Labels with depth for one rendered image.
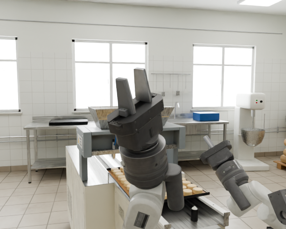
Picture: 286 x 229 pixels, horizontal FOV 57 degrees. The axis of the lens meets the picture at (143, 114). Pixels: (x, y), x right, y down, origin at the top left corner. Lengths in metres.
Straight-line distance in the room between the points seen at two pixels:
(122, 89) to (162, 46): 4.84
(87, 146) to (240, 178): 1.02
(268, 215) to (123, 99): 0.70
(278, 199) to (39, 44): 4.79
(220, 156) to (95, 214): 1.08
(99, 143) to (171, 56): 3.72
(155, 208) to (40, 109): 4.61
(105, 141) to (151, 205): 1.30
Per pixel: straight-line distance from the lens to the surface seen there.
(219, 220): 1.32
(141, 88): 0.46
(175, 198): 0.55
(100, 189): 1.78
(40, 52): 5.08
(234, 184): 0.91
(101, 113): 1.70
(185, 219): 1.34
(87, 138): 1.67
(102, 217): 1.86
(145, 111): 0.44
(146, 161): 0.47
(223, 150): 0.99
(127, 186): 1.48
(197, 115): 4.96
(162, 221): 1.18
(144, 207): 0.52
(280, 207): 0.62
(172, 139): 1.97
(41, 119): 5.00
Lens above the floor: 1.44
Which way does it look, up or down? 5 degrees down
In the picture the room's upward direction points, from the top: straight up
